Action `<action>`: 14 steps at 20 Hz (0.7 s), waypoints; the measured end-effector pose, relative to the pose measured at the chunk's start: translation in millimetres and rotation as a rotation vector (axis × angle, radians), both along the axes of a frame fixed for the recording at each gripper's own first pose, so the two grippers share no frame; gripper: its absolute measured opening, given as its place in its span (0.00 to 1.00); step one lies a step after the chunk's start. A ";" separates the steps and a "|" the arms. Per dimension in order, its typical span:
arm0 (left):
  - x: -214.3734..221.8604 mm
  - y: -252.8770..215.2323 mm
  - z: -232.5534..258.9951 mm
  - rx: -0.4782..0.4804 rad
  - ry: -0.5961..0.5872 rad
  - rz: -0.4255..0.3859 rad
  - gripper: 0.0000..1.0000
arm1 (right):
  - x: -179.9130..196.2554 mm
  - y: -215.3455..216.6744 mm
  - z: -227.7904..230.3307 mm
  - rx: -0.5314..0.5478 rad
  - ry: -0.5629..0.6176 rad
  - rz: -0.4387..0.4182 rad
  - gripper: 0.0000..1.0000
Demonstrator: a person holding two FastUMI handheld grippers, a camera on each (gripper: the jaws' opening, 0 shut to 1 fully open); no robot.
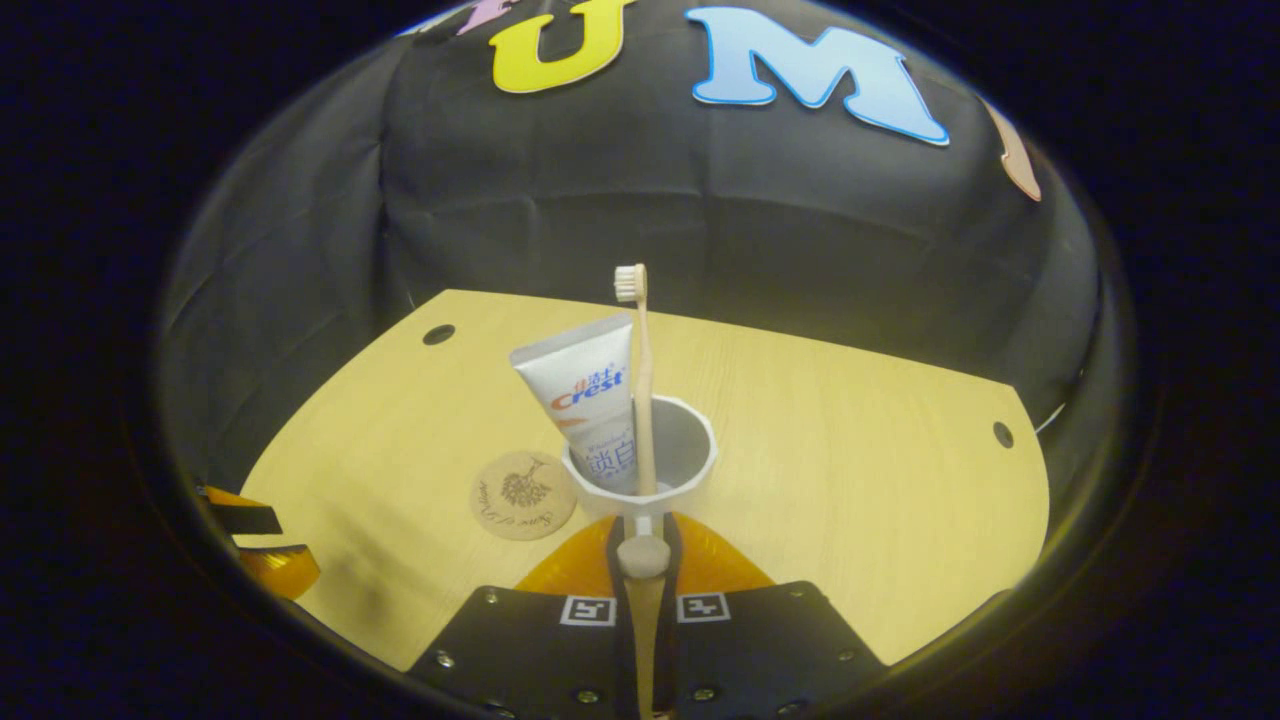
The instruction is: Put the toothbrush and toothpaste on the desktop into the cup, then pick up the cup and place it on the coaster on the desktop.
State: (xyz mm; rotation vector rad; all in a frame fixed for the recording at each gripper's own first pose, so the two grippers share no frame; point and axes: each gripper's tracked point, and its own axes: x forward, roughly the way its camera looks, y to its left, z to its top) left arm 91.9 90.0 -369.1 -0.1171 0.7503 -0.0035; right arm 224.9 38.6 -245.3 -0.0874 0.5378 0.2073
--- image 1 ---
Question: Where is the light wooden desktop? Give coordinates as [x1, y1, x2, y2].
[232, 289, 1051, 673]

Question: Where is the black backdrop cloth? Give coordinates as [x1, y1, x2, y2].
[160, 0, 1111, 481]

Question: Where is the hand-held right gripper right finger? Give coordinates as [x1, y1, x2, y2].
[655, 512, 889, 720]

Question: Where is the wooden toothbrush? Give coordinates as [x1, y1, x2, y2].
[613, 263, 659, 498]

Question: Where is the round wooden coaster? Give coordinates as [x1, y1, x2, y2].
[470, 450, 579, 542]

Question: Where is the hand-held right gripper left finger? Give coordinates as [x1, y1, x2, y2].
[410, 515, 641, 720]

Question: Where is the white cup with wooden handle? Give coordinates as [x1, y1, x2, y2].
[561, 394, 719, 720]

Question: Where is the white toothpaste tube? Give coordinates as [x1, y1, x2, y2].
[509, 313, 641, 493]

